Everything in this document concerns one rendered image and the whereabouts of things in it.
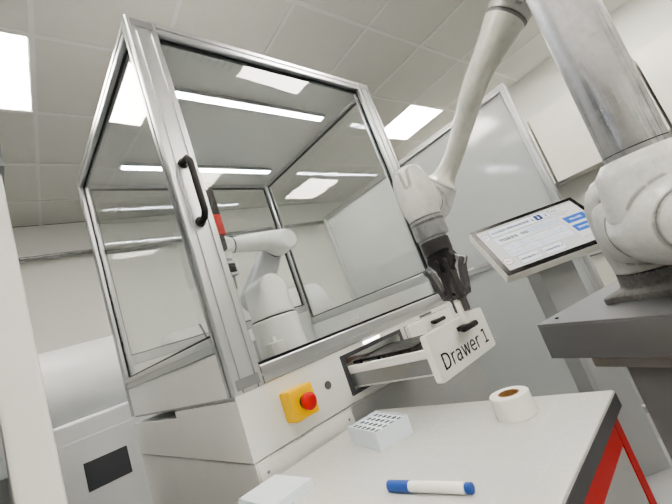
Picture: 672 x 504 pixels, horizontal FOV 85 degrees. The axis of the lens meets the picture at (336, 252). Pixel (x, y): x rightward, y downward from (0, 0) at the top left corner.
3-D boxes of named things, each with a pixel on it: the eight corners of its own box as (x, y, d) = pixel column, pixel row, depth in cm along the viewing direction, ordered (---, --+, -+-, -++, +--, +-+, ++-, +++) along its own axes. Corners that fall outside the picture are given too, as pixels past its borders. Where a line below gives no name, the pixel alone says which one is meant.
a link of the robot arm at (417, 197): (439, 208, 92) (450, 213, 104) (416, 154, 95) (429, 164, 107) (401, 226, 97) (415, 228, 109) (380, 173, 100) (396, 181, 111)
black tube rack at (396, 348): (453, 350, 105) (444, 328, 106) (419, 372, 92) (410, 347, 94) (395, 362, 120) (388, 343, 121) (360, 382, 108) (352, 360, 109)
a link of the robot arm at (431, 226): (421, 225, 106) (429, 244, 105) (403, 227, 99) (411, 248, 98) (448, 211, 99) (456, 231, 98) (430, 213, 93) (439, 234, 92)
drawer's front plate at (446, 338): (496, 344, 102) (480, 306, 103) (443, 384, 81) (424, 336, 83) (490, 345, 103) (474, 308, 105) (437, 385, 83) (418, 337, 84)
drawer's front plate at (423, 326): (460, 333, 143) (449, 306, 145) (419, 357, 123) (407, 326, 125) (456, 334, 145) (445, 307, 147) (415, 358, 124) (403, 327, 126)
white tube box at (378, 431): (413, 432, 76) (407, 414, 77) (381, 452, 72) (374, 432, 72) (382, 427, 86) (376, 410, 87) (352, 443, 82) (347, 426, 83)
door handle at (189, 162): (214, 218, 89) (193, 149, 93) (204, 219, 87) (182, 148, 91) (206, 226, 93) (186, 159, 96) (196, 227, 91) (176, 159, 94)
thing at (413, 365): (485, 342, 102) (476, 321, 103) (438, 375, 84) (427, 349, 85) (382, 363, 130) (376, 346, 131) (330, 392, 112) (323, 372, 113)
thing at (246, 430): (469, 332, 151) (455, 298, 153) (254, 464, 79) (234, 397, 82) (327, 365, 217) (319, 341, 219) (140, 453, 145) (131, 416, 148)
